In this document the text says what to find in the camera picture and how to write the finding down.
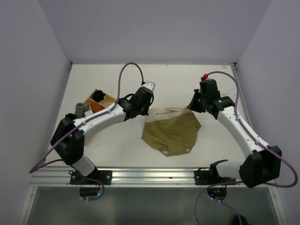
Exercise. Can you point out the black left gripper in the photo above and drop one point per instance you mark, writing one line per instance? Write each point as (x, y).
(145, 111)

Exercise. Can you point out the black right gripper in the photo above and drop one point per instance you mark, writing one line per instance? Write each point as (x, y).
(192, 105)

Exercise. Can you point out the olive and cream underwear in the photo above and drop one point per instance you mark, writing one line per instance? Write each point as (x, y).
(172, 130)

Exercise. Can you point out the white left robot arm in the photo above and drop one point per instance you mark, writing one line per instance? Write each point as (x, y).
(70, 135)

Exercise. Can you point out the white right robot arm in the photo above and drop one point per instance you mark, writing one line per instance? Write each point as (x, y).
(260, 165)

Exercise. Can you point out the wooden divided organizer box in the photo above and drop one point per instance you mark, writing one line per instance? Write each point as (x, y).
(108, 100)

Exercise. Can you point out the black rolled cloth far compartment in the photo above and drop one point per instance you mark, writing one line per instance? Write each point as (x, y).
(98, 96)

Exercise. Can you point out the black rolled cloth compartment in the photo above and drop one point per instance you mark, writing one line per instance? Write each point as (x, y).
(98, 96)
(70, 116)

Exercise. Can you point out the orange rolled cloth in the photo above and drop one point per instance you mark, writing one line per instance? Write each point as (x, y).
(96, 107)

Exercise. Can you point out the white rolled cloth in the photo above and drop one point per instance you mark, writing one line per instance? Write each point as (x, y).
(88, 113)

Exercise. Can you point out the grey striped rolled cloth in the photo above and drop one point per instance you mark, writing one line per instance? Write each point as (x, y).
(80, 109)

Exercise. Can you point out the black rolled cloth near compartment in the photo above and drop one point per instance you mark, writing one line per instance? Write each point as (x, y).
(70, 116)

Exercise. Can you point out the black object bottom corner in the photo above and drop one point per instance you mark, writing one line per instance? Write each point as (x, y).
(239, 220)

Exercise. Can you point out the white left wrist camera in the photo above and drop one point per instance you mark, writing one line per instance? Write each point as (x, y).
(149, 85)

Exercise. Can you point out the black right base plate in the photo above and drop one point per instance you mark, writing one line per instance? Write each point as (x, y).
(210, 176)

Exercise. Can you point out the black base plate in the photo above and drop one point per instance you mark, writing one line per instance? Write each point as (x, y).
(103, 176)
(210, 176)

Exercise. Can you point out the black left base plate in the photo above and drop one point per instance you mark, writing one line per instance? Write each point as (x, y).
(103, 176)

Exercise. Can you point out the aluminium front rail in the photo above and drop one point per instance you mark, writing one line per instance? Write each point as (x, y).
(59, 176)

